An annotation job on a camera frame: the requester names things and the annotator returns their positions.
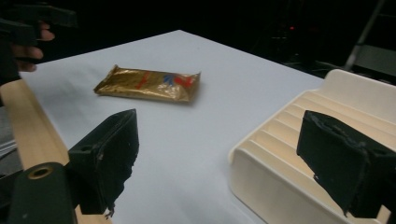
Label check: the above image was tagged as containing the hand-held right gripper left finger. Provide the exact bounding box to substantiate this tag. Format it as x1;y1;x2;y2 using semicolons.
67;108;140;219

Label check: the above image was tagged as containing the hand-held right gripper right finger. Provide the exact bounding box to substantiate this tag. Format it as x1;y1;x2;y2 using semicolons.
296;109;396;219

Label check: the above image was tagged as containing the cream plastic stepped rack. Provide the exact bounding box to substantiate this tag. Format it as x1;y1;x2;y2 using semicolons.
228;68;396;224

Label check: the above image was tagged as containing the gold foil snack packet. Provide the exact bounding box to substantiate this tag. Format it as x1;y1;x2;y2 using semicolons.
92;64;202;104

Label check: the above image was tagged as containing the grey metal stand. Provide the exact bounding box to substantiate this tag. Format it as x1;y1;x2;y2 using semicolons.
343;0;396;77

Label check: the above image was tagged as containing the wooden table edge rail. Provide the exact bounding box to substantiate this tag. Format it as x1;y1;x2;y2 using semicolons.
0;78;114;224

